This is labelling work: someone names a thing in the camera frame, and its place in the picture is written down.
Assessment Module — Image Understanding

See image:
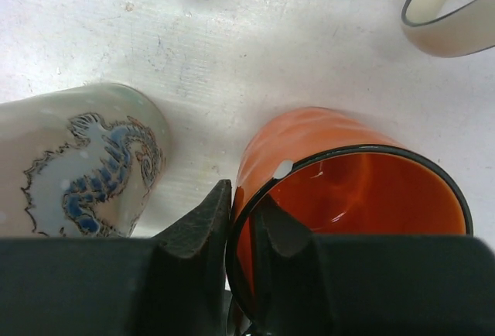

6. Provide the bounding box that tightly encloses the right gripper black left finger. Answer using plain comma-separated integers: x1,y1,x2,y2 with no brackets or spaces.
152,179,232,335

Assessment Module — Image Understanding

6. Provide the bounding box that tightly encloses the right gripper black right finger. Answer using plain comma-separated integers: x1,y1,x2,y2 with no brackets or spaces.
253,200,329,335

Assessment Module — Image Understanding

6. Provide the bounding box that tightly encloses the orange mug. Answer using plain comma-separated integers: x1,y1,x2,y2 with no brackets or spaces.
226,108,494,335

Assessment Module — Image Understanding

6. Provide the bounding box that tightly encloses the cream seahorse mug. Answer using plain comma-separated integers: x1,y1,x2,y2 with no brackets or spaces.
1,84,171,238

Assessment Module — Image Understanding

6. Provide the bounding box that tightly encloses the cream mug green inside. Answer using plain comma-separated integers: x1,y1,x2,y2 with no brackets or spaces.
401,0,494,58

